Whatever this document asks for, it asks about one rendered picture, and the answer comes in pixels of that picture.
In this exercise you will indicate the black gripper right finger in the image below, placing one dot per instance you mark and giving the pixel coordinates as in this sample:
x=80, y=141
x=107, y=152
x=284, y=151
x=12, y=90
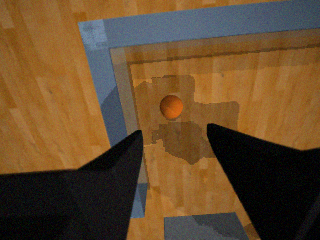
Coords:
x=278, y=186

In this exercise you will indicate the clear l-shaped low wall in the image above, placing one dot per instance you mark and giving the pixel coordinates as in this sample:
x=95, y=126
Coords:
x=123, y=82

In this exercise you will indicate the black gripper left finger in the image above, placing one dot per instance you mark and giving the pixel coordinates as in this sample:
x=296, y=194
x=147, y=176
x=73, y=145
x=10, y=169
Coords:
x=99, y=195

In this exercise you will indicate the blue-grey l-shaped wall top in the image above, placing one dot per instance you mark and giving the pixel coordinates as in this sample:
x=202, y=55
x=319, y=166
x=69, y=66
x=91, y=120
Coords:
x=101, y=35

